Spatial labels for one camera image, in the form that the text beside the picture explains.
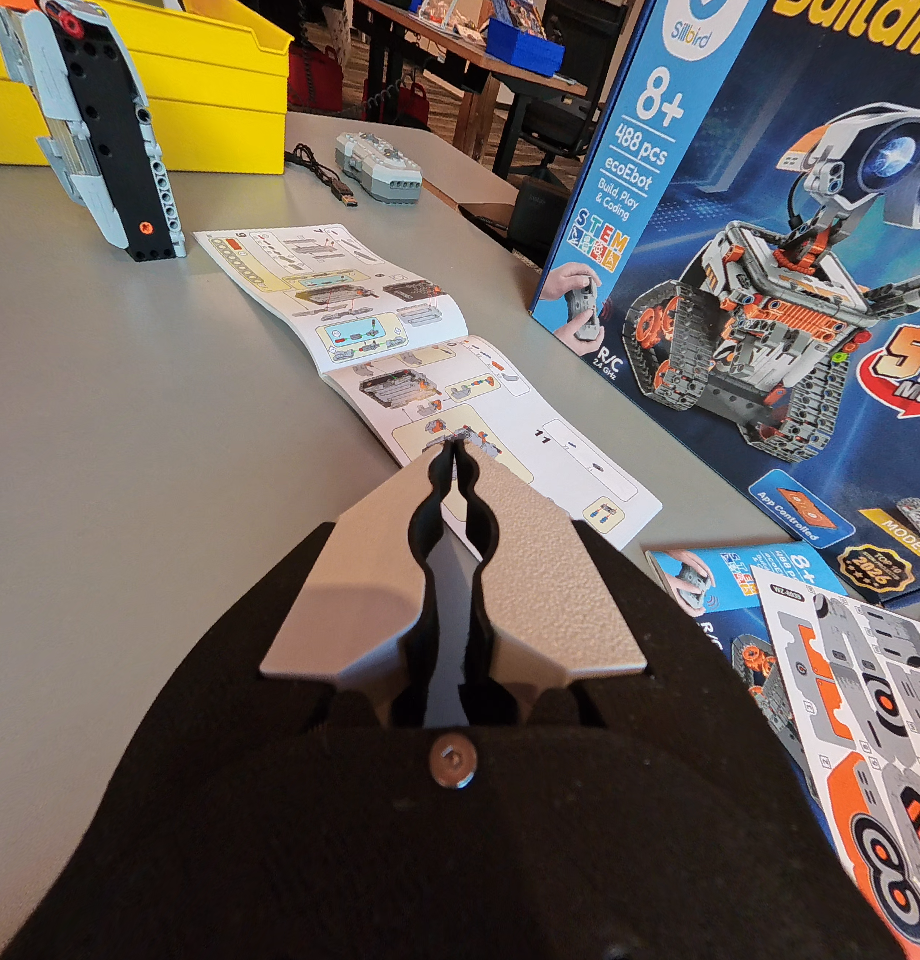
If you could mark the blue toy kit box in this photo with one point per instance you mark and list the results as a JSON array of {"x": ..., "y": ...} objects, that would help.
[{"x": 527, "y": 15}]

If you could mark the blue robot kit box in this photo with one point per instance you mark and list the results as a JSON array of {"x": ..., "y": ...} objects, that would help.
[{"x": 730, "y": 187}]

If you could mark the grey black robot body model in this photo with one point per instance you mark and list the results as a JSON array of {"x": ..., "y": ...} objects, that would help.
[{"x": 107, "y": 112}]

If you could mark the sticker sheet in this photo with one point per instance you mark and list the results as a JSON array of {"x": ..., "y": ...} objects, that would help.
[{"x": 842, "y": 675}]

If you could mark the red bag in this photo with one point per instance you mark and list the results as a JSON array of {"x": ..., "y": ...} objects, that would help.
[
  {"x": 313, "y": 79},
  {"x": 396, "y": 105}
]

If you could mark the blue closed booklet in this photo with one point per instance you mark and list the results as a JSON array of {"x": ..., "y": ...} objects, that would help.
[{"x": 730, "y": 577}]

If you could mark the instruction booklet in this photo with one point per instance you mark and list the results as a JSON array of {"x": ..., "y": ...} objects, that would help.
[{"x": 400, "y": 300}]

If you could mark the clear plastic tray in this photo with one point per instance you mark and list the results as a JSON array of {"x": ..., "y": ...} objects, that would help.
[{"x": 452, "y": 9}]

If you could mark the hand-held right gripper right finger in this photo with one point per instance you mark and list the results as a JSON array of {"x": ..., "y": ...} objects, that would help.
[{"x": 565, "y": 600}]

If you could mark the grey battery box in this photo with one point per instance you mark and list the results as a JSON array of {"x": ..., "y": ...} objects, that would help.
[{"x": 377, "y": 169}]

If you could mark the wooden table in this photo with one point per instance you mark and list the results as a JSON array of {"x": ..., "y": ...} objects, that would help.
[{"x": 445, "y": 52}]

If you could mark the black office chair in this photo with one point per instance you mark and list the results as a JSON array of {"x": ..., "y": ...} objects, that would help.
[{"x": 561, "y": 124}]

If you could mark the black electronic device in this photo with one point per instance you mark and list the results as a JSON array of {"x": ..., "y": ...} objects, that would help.
[{"x": 535, "y": 217}]

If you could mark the blue plastic bin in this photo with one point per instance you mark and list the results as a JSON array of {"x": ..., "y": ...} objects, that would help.
[{"x": 523, "y": 49}]

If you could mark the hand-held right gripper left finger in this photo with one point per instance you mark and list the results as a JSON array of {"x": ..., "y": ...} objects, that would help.
[{"x": 347, "y": 600}]

